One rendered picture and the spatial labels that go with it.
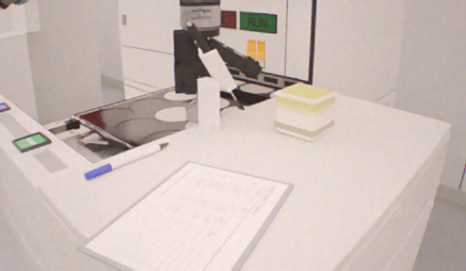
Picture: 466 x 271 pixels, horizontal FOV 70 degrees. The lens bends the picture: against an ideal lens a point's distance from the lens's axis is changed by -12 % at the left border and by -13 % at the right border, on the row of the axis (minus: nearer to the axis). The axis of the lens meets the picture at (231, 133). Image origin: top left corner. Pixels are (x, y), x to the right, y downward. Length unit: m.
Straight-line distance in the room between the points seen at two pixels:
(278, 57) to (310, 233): 0.60
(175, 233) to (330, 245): 0.15
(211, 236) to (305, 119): 0.27
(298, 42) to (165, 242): 0.63
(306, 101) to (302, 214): 0.20
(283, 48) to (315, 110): 0.37
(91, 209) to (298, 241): 0.23
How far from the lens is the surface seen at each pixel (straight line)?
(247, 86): 0.98
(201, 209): 0.41
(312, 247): 0.37
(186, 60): 0.70
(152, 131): 0.80
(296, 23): 0.88
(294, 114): 0.58
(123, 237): 0.38
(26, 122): 0.77
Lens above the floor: 1.20
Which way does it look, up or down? 23 degrees down
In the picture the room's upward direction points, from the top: straight up
